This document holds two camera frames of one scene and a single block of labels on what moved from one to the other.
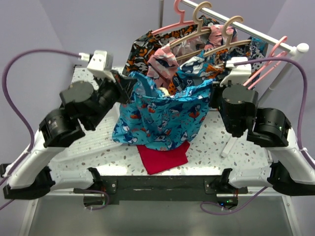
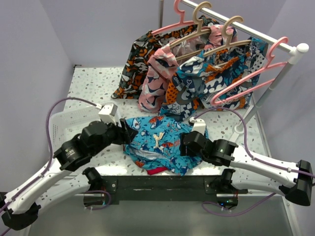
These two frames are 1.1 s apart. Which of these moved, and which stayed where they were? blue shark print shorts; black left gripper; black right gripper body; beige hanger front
Moved: black right gripper body; black left gripper; blue shark print shorts
Stayed: beige hanger front
